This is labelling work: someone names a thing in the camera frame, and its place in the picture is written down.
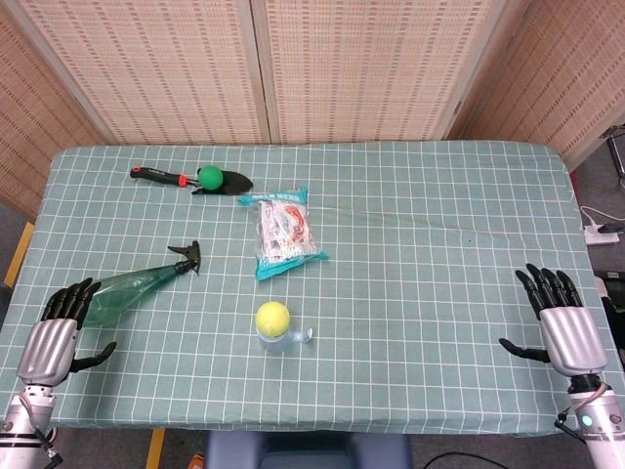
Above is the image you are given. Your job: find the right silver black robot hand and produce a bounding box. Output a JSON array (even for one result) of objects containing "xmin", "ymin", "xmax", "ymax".
[{"xmin": 498, "ymin": 263, "xmax": 609, "ymax": 380}]

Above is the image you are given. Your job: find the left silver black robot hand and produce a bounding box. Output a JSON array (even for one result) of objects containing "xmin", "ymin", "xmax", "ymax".
[{"xmin": 17, "ymin": 277, "xmax": 118, "ymax": 387}]

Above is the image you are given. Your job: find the green transparent spray bottle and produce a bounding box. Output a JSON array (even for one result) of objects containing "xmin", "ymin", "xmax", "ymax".
[{"xmin": 80, "ymin": 239, "xmax": 202, "ymax": 328}]

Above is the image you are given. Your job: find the black box device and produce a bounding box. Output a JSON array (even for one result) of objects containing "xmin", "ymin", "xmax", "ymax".
[{"xmin": 594, "ymin": 271, "xmax": 625, "ymax": 307}]

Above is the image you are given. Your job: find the white power strip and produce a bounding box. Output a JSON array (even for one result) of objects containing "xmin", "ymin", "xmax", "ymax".
[{"xmin": 584, "ymin": 225, "xmax": 620, "ymax": 246}]

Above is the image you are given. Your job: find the teal checked tablecloth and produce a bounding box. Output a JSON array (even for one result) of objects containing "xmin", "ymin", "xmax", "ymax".
[{"xmin": 0, "ymin": 140, "xmax": 625, "ymax": 436}]

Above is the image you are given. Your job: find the black garden trowel red collar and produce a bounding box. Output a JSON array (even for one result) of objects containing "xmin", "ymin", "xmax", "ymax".
[{"xmin": 130, "ymin": 166, "xmax": 255, "ymax": 195}]

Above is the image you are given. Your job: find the yellow ball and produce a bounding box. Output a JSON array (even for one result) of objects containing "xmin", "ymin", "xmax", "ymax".
[{"xmin": 255, "ymin": 301, "xmax": 291, "ymax": 338}]

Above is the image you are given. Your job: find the bamboo folding screen panel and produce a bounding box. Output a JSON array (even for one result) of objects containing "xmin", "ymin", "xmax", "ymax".
[
  {"xmin": 0, "ymin": 9, "xmax": 116, "ymax": 219},
  {"xmin": 446, "ymin": 0, "xmax": 625, "ymax": 170},
  {"xmin": 250, "ymin": 0, "xmax": 512, "ymax": 145},
  {"xmin": 12, "ymin": 0, "xmax": 271, "ymax": 147}
]

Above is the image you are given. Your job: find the green ball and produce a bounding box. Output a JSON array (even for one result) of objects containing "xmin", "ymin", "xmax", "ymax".
[{"xmin": 197, "ymin": 165, "xmax": 225, "ymax": 191}]

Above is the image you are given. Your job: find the teal clear snack packet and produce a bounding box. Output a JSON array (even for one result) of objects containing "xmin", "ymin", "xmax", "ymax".
[{"xmin": 237, "ymin": 188, "xmax": 329, "ymax": 282}]

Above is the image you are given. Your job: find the blue padded seat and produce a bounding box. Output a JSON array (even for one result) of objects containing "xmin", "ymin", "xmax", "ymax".
[{"xmin": 203, "ymin": 432, "xmax": 414, "ymax": 469}]

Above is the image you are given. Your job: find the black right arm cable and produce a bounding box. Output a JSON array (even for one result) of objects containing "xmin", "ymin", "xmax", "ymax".
[{"xmin": 554, "ymin": 411, "xmax": 587, "ymax": 445}]

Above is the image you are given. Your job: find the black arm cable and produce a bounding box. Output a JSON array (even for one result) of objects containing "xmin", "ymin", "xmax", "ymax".
[
  {"xmin": 29, "ymin": 425, "xmax": 64, "ymax": 466},
  {"xmin": 554, "ymin": 411, "xmax": 587, "ymax": 445}
]

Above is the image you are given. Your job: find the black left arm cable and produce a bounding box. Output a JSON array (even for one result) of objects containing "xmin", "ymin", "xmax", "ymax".
[{"xmin": 29, "ymin": 425, "xmax": 64, "ymax": 466}]

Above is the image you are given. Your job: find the white power cable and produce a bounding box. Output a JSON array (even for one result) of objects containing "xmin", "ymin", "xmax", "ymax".
[{"xmin": 579, "ymin": 205, "xmax": 607, "ymax": 229}]

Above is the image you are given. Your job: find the black floor cable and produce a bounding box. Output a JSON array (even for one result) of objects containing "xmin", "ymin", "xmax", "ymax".
[{"xmin": 424, "ymin": 451, "xmax": 514, "ymax": 469}]

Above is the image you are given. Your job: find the clear plastic cup with handle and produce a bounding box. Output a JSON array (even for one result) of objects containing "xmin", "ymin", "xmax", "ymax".
[{"xmin": 257, "ymin": 325, "xmax": 314, "ymax": 354}]

